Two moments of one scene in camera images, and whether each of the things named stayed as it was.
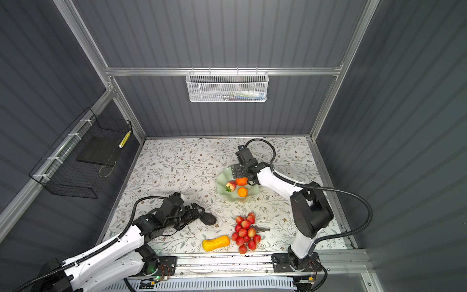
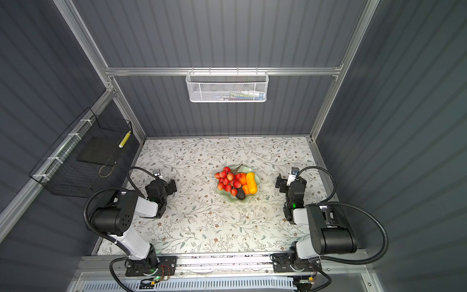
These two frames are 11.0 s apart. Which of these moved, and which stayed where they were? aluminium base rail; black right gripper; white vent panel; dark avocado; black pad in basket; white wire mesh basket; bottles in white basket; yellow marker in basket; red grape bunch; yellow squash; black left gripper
Moved: black right gripper; red grape bunch; black left gripper; dark avocado; yellow squash
Stayed: white wire mesh basket; white vent panel; black pad in basket; yellow marker in basket; aluminium base rail; bottles in white basket
